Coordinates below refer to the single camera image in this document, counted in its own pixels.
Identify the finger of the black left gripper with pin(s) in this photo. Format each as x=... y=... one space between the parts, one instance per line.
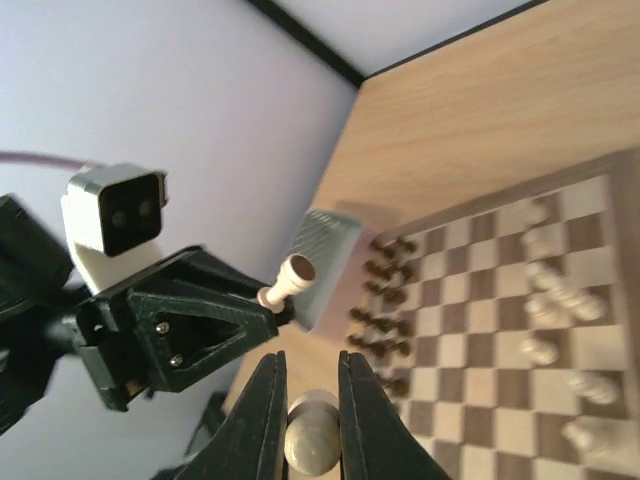
x=181 y=338
x=204 y=285

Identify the dark chess pieces group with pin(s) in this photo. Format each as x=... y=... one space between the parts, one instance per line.
x=383 y=324

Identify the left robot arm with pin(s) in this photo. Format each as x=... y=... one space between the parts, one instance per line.
x=35 y=305

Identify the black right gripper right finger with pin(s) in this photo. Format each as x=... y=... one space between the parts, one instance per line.
x=374 y=441

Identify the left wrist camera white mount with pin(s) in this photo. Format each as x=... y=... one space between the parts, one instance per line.
x=112 y=216

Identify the white pieces on board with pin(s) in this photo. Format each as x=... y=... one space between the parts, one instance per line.
x=576 y=346

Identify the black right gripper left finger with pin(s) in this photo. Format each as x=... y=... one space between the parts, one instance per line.
x=249 y=445

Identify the white pawn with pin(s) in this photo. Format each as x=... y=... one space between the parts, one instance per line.
x=312 y=444

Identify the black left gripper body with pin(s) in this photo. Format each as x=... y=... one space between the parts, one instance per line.
x=101 y=330

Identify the wooden chess board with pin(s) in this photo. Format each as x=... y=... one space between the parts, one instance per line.
x=469 y=405

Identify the white piece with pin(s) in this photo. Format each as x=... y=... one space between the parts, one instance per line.
x=296 y=275

